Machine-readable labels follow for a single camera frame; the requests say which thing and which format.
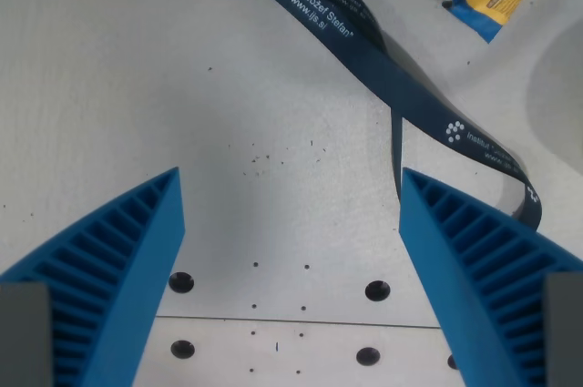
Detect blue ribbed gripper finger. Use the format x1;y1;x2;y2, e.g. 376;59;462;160
0;166;188;387
399;167;583;387

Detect dark blue printed lanyard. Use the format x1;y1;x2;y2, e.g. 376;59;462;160
220;0;544;232

